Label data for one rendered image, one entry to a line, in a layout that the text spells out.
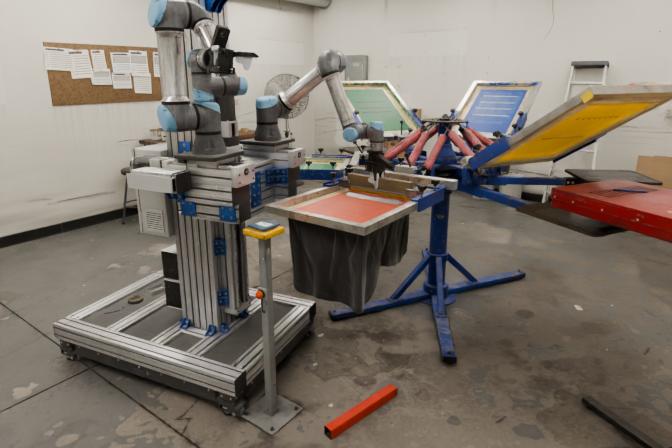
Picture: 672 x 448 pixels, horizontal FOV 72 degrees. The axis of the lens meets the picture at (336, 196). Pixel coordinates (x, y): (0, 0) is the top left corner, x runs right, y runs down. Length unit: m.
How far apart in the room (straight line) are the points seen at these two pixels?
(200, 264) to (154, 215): 0.36
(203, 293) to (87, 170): 3.27
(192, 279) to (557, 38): 5.13
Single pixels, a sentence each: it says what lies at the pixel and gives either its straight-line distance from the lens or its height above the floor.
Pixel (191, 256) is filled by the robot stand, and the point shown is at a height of 0.66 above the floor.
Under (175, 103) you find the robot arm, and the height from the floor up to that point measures 1.49.
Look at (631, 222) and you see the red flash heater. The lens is 2.11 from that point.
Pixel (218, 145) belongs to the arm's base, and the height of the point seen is 1.30.
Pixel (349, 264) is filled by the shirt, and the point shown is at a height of 0.75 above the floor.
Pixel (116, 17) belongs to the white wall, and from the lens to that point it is 5.86.
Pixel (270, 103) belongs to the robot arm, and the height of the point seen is 1.46.
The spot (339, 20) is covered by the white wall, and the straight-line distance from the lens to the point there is 7.77.
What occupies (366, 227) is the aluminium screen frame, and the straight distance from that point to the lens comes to 1.92.
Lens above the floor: 1.59
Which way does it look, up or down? 15 degrees down
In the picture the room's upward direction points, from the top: straight up
